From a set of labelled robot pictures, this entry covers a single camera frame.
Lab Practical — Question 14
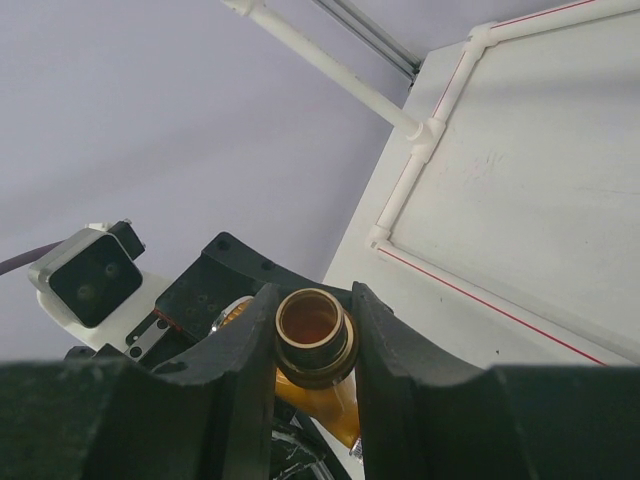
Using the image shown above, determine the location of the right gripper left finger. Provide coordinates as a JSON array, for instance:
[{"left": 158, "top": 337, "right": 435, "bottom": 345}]
[{"left": 1, "top": 284, "right": 279, "bottom": 479}]

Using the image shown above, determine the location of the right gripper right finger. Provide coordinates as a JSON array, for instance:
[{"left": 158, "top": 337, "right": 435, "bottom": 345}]
[{"left": 351, "top": 283, "right": 639, "bottom": 479}]

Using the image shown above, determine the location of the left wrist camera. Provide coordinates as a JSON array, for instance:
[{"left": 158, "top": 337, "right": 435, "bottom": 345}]
[{"left": 28, "top": 219, "right": 170, "bottom": 353}]

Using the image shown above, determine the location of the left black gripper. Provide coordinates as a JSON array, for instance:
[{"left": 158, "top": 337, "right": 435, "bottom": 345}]
[{"left": 64, "top": 230, "right": 351, "bottom": 480}]

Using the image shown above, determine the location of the yellow faucet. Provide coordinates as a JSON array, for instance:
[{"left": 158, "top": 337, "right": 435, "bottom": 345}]
[{"left": 214, "top": 287, "right": 362, "bottom": 459}]

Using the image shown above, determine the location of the white pipe frame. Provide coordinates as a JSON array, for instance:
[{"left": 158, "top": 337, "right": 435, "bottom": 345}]
[{"left": 231, "top": 1, "right": 639, "bottom": 366}]

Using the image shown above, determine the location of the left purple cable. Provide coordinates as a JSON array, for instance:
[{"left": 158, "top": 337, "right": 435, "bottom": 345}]
[{"left": 0, "top": 238, "right": 69, "bottom": 276}]

